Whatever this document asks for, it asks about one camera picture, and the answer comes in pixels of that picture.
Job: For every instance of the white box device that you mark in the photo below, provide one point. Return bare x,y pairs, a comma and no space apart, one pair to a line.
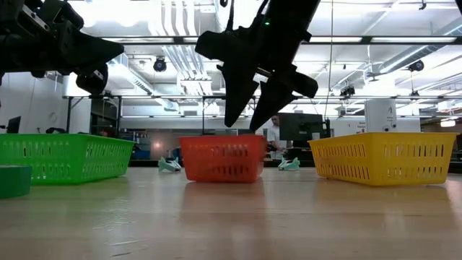
379,115

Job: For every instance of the black shelving rack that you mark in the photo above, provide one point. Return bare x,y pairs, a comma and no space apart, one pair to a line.
104,115

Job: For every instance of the black ceiling spotlight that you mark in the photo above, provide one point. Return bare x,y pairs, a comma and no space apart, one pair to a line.
160,65
417,66

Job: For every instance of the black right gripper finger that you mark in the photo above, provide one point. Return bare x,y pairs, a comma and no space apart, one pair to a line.
274,97
238,90

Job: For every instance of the orange plastic basket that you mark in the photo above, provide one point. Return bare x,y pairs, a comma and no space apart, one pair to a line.
223,159

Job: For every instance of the yellow plastic basket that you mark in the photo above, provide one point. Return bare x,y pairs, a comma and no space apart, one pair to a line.
382,159

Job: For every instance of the small dark monitor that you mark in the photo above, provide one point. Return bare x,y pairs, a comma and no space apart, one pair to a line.
14,125

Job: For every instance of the person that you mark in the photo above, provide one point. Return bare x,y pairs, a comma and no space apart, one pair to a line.
275,139

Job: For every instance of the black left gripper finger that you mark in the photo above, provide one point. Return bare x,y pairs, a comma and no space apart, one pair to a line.
90,81
61,21

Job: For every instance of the green plastic basket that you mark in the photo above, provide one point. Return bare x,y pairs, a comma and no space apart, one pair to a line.
65,159

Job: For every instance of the green tape roll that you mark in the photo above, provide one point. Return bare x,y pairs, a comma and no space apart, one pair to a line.
14,180

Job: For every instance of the black monitor on stand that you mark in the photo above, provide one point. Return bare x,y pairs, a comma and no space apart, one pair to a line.
299,126

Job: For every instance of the black overhead frame beam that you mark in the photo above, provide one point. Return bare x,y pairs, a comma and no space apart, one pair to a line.
367,39

